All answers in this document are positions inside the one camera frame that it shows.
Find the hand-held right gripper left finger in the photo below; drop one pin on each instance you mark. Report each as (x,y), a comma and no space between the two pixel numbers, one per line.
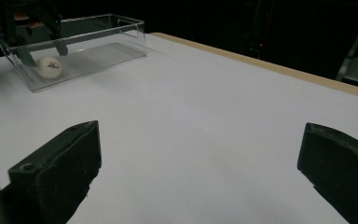
(62,174)

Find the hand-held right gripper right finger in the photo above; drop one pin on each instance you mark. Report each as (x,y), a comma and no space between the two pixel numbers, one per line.
(341,168)

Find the white ping pong ball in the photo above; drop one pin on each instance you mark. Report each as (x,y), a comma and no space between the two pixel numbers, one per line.
(49,67)

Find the clear plastic box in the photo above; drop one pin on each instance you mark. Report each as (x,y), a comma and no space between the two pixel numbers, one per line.
(87,59)

